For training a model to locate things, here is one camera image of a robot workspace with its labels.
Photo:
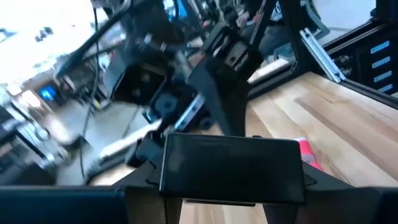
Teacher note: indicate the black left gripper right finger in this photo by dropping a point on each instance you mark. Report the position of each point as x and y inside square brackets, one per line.
[342, 205]

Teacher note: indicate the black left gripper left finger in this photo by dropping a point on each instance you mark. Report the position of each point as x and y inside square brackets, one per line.
[62, 205]

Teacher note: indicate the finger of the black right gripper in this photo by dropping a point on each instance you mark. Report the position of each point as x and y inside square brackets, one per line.
[224, 93]
[144, 149]

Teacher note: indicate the pink charger with paper label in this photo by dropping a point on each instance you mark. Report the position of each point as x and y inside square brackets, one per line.
[308, 152]

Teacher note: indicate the black rectangular box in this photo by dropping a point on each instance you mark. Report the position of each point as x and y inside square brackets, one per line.
[233, 168]

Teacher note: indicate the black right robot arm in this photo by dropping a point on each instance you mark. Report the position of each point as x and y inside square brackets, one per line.
[149, 18]

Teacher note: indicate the person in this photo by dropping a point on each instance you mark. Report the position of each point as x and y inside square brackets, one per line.
[273, 34]

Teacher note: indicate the black box with blue stripes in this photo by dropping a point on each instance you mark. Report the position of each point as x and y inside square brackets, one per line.
[381, 62]

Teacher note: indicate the silver frame bracket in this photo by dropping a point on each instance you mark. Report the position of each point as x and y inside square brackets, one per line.
[323, 56]

